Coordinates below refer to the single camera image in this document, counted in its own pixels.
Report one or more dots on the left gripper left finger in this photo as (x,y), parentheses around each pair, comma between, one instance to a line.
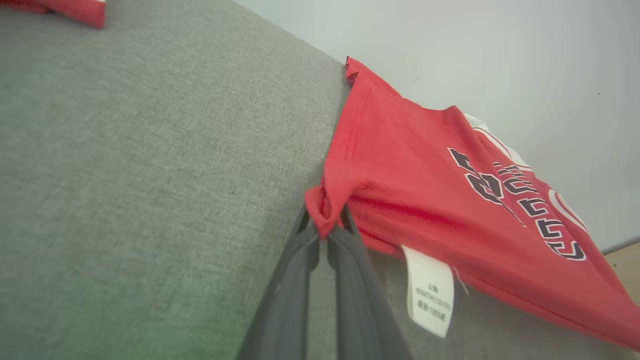
(287,310)

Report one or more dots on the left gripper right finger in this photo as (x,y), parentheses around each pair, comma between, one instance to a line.
(360,310)

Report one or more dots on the red white Bulls jersey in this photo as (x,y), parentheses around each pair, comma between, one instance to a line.
(410,165)

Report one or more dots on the red Bulls 23 shorts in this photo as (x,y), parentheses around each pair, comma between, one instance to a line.
(75,10)

